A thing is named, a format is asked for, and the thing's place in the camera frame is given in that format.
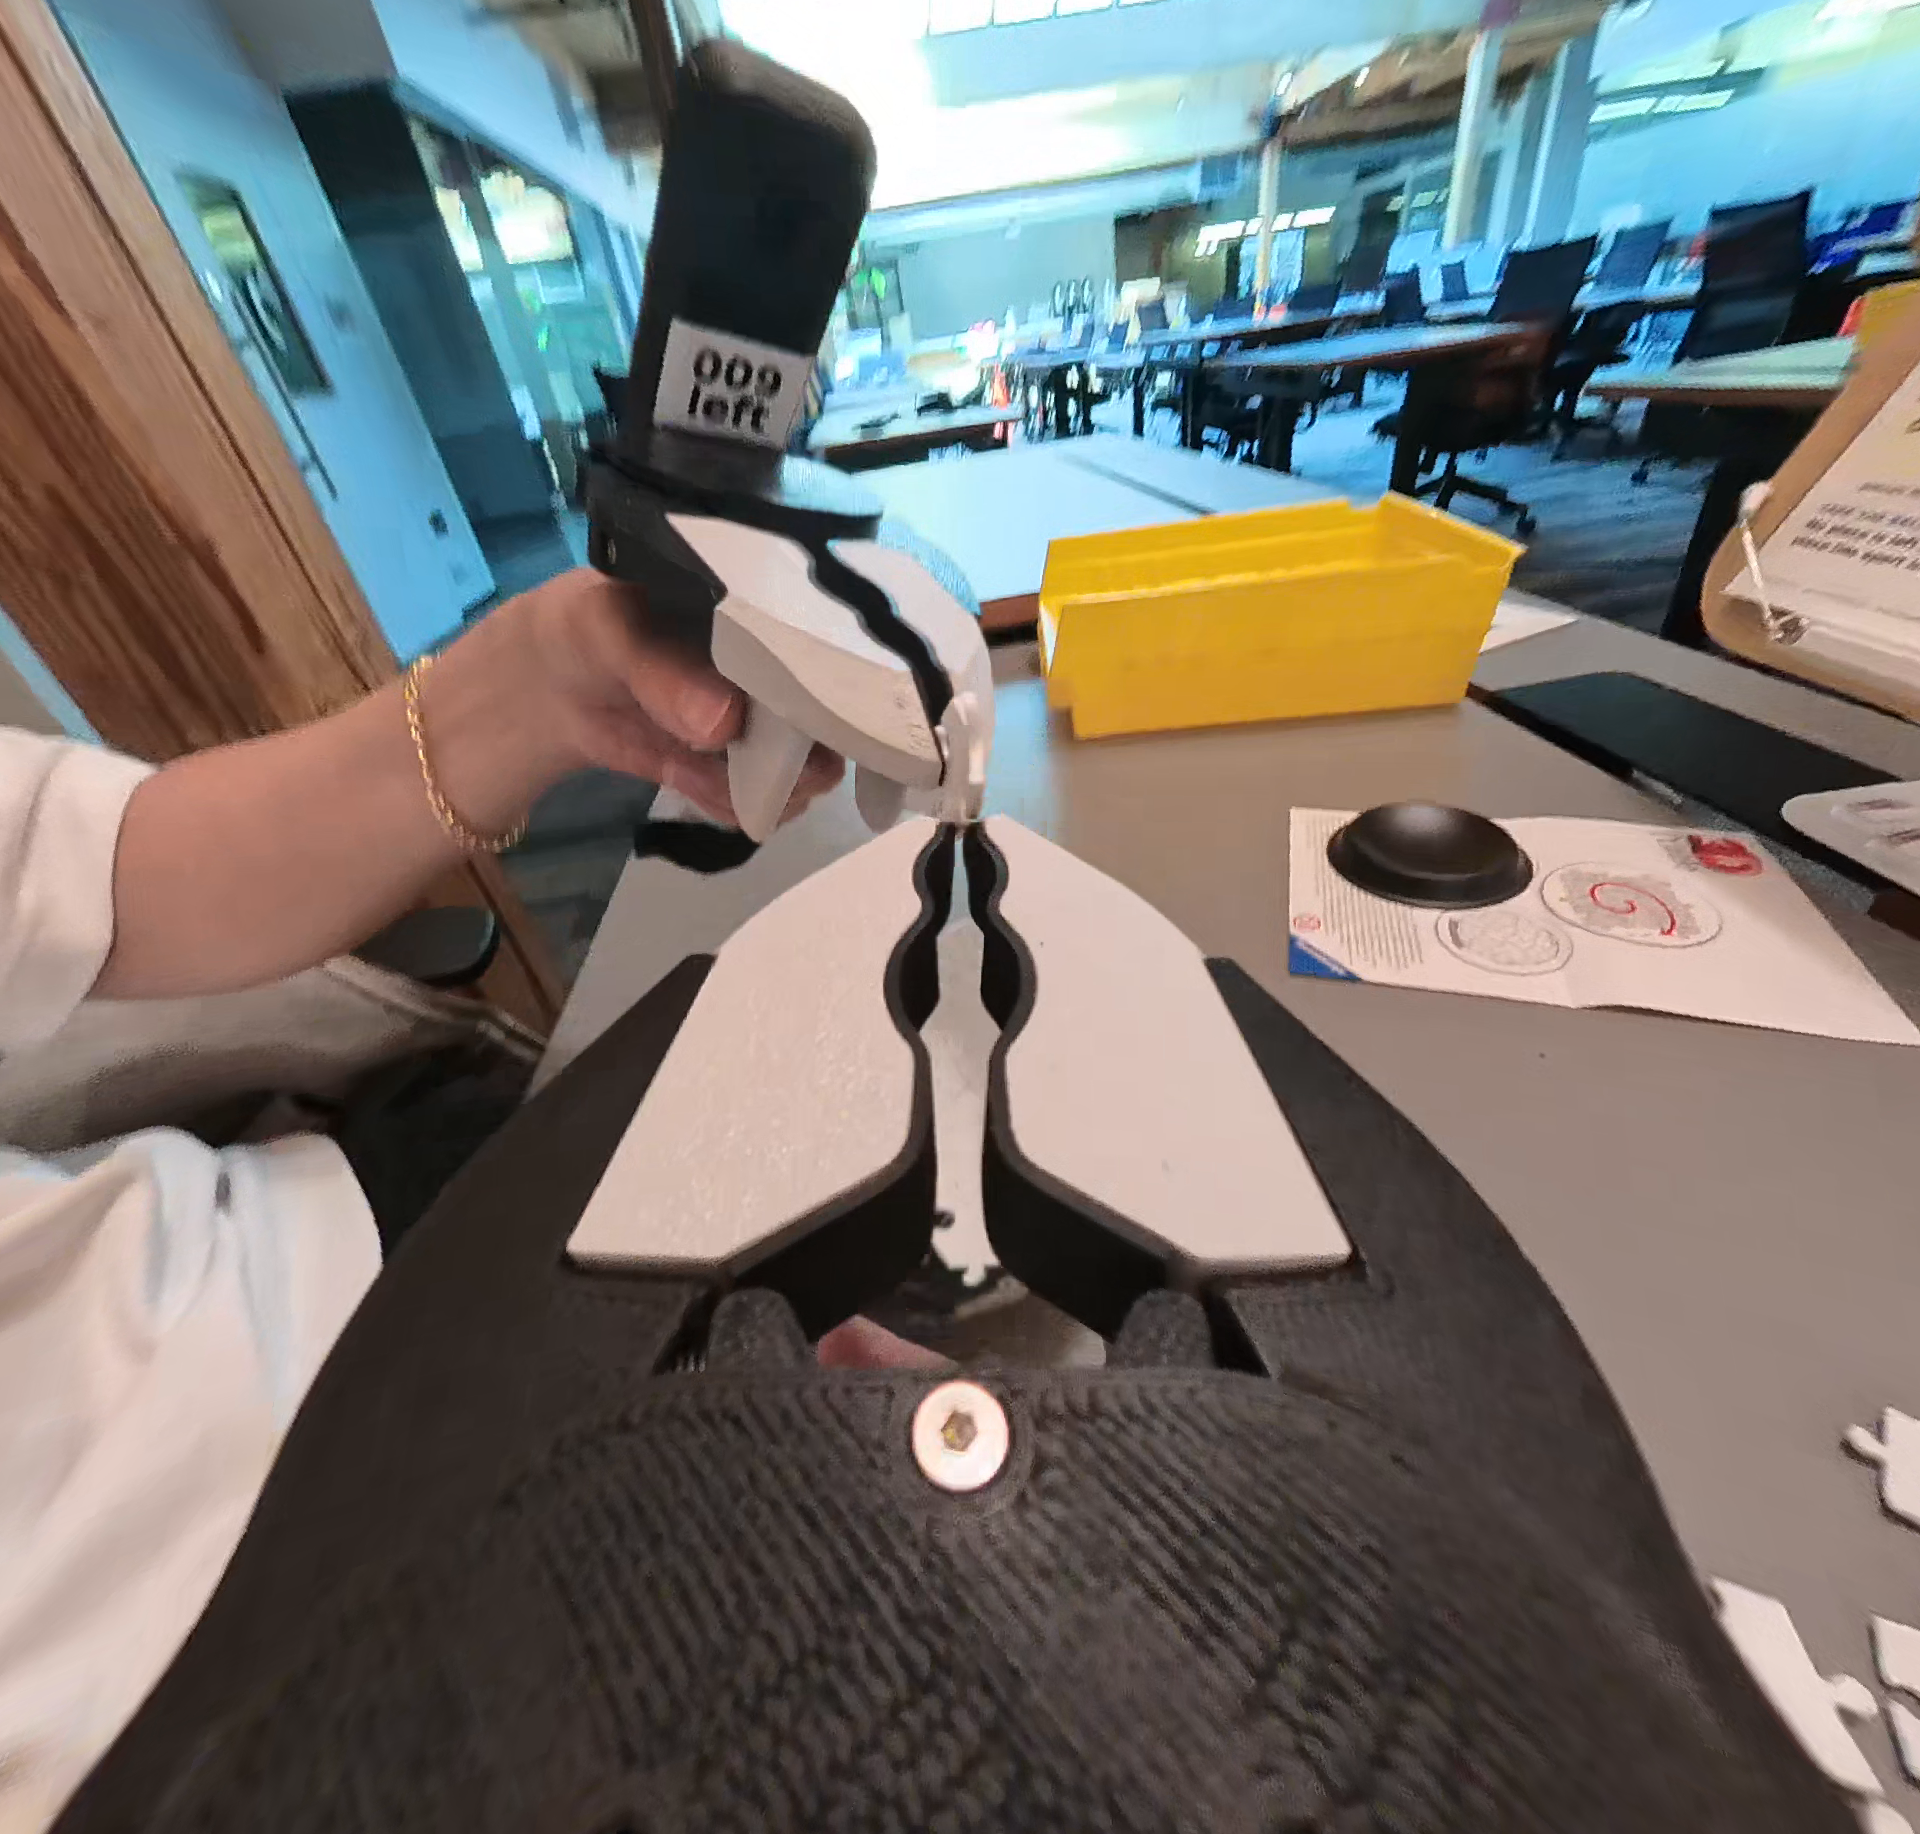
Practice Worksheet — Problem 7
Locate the black round ball stand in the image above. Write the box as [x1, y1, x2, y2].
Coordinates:
[1324, 800, 1529, 909]

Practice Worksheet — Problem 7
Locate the wooden pillar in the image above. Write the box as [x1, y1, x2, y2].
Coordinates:
[0, 0, 557, 1031]

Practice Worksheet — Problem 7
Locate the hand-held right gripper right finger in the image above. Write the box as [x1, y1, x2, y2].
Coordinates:
[961, 813, 1354, 1341]

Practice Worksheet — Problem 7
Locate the pile of white puzzle pieces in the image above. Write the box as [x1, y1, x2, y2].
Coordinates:
[1708, 1409, 1920, 1804]

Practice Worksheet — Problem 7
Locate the grey garment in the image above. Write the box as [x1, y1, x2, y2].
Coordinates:
[0, 953, 539, 1161]

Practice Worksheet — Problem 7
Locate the black office chair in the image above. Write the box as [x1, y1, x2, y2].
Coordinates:
[1421, 234, 1595, 527]
[1673, 190, 1815, 369]

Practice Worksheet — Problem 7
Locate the clipboard with paper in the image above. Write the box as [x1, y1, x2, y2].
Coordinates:
[1702, 310, 1920, 727]

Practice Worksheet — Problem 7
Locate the white table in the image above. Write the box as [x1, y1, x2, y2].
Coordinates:
[816, 431, 1345, 641]

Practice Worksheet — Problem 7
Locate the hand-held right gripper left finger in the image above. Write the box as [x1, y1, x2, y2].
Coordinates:
[564, 824, 961, 1341]

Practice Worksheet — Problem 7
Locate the gold chain bracelet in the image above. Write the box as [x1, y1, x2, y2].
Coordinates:
[403, 655, 531, 859]

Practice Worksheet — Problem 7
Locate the white instruction leaflet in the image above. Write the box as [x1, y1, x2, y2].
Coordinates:
[1287, 806, 1920, 1049]

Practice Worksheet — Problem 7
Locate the wall picture frame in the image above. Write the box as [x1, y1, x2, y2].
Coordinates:
[185, 173, 327, 394]

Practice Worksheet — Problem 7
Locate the yellow plastic bin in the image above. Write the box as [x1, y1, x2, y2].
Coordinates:
[1044, 490, 1525, 740]

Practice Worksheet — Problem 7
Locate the person's left forearm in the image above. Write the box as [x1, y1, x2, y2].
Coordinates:
[0, 617, 452, 1002]

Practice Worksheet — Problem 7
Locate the person's right hand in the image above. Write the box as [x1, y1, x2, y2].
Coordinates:
[816, 1321, 952, 1368]

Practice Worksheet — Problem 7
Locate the black desk mat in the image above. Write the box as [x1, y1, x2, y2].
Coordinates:
[1470, 669, 1903, 872]

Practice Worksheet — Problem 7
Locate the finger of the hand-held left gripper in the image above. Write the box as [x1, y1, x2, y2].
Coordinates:
[666, 513, 952, 792]
[818, 535, 1003, 828]

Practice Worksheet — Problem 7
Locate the long wooden office desk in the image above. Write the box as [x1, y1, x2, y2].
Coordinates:
[997, 316, 1555, 496]
[1584, 340, 1863, 641]

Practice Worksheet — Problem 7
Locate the person's white shirt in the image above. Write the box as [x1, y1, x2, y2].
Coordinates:
[0, 1129, 381, 1834]

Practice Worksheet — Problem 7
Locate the person's left hand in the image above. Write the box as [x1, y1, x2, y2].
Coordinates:
[418, 566, 853, 833]

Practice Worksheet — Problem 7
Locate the single puzzle piece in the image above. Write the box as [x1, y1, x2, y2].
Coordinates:
[928, 694, 997, 828]

